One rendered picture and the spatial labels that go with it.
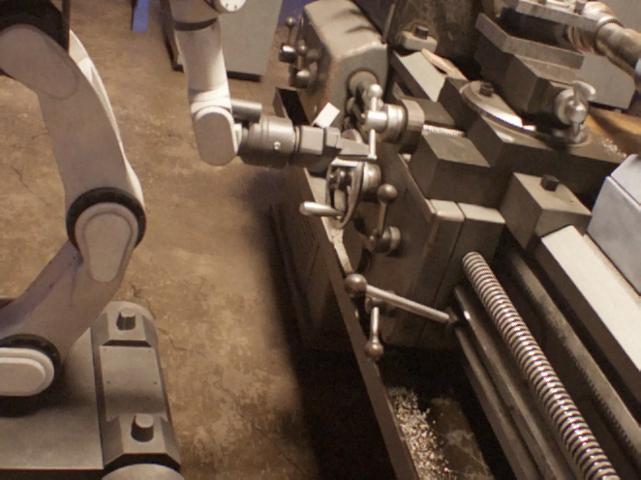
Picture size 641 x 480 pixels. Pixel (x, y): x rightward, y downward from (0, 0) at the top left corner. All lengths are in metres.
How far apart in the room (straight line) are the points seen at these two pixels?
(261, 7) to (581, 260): 3.02
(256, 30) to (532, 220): 2.93
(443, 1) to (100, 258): 1.13
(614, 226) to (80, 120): 0.88
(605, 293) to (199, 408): 1.14
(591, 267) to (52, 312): 0.96
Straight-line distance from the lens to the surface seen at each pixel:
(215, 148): 1.35
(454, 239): 1.41
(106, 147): 1.42
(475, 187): 1.43
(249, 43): 4.14
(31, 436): 1.68
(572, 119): 1.41
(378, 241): 1.49
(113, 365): 1.82
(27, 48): 1.32
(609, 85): 5.85
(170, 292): 2.42
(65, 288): 1.56
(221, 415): 2.04
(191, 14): 1.27
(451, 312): 1.46
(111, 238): 1.45
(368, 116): 1.47
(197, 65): 1.30
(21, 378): 1.64
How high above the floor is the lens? 1.35
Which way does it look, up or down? 27 degrees down
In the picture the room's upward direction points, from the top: 16 degrees clockwise
